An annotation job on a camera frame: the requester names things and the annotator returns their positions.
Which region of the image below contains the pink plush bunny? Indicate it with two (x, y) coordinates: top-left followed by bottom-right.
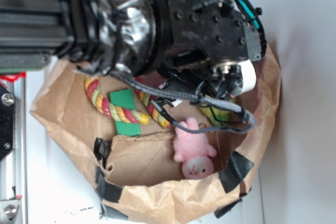
(173, 117), (217, 179)

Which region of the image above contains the green flat block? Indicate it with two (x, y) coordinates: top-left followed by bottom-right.
(109, 89), (141, 136)

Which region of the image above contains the multicolour twisted rope toy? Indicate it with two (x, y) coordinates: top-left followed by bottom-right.
(83, 76), (170, 129)

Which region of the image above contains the green fuzzy plush toy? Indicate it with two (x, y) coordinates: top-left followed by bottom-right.
(199, 104), (238, 126)

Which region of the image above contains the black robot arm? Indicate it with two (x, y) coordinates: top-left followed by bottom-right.
(1, 0), (267, 90)

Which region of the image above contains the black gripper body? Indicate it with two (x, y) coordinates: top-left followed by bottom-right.
(159, 60), (256, 101)

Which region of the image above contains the brown paper bag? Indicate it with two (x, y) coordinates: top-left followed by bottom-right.
(30, 49), (281, 223)

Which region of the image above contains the aluminium frame rail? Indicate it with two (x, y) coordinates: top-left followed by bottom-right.
(1, 80), (28, 223)

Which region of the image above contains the grey braided cable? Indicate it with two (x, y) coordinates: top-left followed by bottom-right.
(112, 73), (257, 135)

